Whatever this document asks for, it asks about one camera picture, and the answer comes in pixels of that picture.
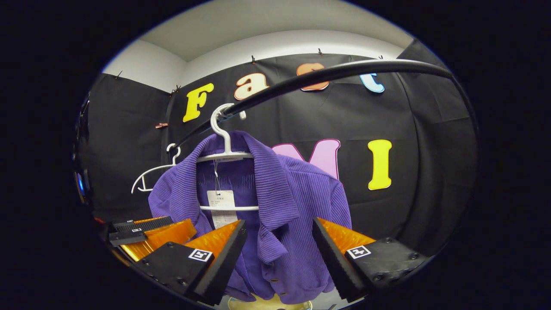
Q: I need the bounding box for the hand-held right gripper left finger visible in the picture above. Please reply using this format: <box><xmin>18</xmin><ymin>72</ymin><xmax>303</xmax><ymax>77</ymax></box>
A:
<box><xmin>130</xmin><ymin>220</ymin><xmax>248</xmax><ymax>307</ymax></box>

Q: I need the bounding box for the purple ribbed jacket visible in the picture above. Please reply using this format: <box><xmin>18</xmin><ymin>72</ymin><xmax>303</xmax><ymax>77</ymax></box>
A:
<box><xmin>148</xmin><ymin>130</ymin><xmax>353</xmax><ymax>305</ymax></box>

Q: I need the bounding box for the beige laundry hamper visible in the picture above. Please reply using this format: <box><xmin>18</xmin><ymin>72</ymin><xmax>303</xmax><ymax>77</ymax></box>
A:
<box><xmin>227</xmin><ymin>294</ymin><xmax>314</xmax><ymax>310</ymax></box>

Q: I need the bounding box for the black clothes rack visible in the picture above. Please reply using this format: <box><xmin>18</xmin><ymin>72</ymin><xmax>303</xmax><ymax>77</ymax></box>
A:
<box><xmin>172</xmin><ymin>59</ymin><xmax>479</xmax><ymax>149</ymax></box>

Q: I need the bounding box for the white plastic hanger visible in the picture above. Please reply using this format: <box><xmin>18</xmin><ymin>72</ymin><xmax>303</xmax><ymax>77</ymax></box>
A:
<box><xmin>131</xmin><ymin>143</ymin><xmax>181</xmax><ymax>194</ymax></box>
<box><xmin>196</xmin><ymin>102</ymin><xmax>260</xmax><ymax>212</ymax></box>

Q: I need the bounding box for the black backdrop cloth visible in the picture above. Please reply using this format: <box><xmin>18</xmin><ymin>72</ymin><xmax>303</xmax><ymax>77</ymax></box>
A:
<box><xmin>84</xmin><ymin>41</ymin><xmax>480</xmax><ymax>259</ymax></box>

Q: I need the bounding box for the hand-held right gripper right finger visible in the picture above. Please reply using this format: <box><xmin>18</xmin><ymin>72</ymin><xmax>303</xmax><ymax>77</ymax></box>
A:
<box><xmin>312</xmin><ymin>217</ymin><xmax>430</xmax><ymax>303</ymax></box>

